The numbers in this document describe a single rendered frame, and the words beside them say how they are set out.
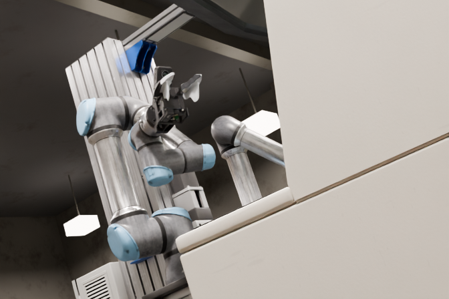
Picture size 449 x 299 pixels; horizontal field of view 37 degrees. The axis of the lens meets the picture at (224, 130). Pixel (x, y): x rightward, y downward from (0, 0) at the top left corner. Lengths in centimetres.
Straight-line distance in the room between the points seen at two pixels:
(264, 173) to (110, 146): 949
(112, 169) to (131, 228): 20
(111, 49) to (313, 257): 171
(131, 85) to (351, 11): 161
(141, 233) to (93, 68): 83
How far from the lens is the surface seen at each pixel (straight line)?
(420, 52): 101
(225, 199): 1200
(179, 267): 207
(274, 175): 1147
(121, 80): 254
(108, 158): 213
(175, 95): 177
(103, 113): 217
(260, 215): 106
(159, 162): 187
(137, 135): 190
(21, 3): 748
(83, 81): 267
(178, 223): 210
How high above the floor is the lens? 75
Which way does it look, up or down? 19 degrees up
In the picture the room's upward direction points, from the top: 19 degrees counter-clockwise
